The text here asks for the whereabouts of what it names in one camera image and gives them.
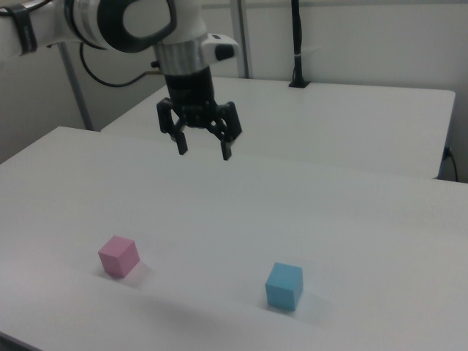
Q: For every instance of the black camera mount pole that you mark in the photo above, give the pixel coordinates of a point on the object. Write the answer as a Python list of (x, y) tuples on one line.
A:
[(298, 44)]

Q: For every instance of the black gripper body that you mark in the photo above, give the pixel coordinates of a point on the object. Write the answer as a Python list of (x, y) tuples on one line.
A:
[(192, 95)]

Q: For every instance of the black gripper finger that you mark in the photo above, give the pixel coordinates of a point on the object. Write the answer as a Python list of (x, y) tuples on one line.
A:
[(168, 115), (230, 122)]

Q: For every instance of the white side table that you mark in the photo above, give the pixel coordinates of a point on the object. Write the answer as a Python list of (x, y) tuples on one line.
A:
[(329, 124)]

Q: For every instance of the grey metal frame post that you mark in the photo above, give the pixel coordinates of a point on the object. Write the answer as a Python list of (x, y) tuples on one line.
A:
[(78, 95), (245, 55)]

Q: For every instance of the blue cube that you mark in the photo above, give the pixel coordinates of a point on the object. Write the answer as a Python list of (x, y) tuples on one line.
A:
[(283, 289)]

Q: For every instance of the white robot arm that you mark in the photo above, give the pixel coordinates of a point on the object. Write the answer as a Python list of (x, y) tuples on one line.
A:
[(55, 18)]

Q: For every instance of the pink cube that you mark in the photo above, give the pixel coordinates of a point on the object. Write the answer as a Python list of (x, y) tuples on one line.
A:
[(118, 256)]

